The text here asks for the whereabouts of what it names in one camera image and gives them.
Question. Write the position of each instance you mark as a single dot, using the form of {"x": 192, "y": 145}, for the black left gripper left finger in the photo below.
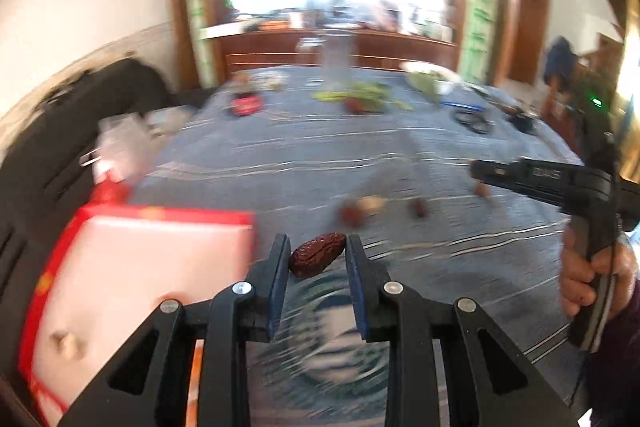
{"x": 268, "y": 278}

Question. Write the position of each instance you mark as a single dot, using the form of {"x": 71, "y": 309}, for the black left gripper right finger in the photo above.
{"x": 366, "y": 279}

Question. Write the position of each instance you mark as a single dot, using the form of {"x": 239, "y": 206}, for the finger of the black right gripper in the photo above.
{"x": 506, "y": 175}

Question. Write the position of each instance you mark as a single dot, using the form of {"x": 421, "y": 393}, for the red jujube date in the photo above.
{"x": 314, "y": 256}

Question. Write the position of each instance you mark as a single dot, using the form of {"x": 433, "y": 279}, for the tan cylinder pastry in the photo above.
{"x": 372, "y": 205}

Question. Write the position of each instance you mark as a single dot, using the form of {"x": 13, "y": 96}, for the dark brown date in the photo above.
{"x": 418, "y": 208}

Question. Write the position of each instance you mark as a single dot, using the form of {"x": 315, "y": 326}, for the white candy cube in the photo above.
{"x": 68, "y": 345}

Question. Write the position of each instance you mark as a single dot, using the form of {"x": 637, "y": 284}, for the person's right hand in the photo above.
{"x": 577, "y": 274}

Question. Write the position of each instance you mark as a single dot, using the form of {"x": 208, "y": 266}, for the black scissors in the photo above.
{"x": 473, "y": 121}

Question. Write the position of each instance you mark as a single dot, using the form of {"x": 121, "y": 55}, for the blue pen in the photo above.
{"x": 462, "y": 106}

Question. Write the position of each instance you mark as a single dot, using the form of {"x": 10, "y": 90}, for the blue plaid tablecloth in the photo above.
{"x": 298, "y": 160}

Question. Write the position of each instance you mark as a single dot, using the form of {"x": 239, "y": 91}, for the white bowl with greens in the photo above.
{"x": 430, "y": 80}

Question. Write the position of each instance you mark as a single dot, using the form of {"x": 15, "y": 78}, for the red shallow gift box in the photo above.
{"x": 112, "y": 266}

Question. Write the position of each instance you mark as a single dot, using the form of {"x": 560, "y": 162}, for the green leafy vegetable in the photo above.
{"x": 375, "y": 96}

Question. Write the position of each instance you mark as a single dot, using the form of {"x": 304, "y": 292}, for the red fruit by vegetable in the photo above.
{"x": 354, "y": 106}

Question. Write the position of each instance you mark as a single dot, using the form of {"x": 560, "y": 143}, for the small red labelled jar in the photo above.
{"x": 246, "y": 104}

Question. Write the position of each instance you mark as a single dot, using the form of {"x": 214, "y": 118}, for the red plastic bag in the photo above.
{"x": 110, "y": 192}

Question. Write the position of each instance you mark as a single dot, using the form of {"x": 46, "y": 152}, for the white plastic bag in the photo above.
{"x": 127, "y": 144}

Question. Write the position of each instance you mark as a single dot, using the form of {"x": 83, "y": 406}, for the clear glass beer mug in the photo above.
{"x": 332, "y": 51}

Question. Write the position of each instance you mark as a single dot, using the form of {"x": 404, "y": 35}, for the wooden sideboard shelf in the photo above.
{"x": 252, "y": 45}

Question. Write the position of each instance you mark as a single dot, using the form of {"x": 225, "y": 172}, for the black leather sofa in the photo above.
{"x": 41, "y": 173}

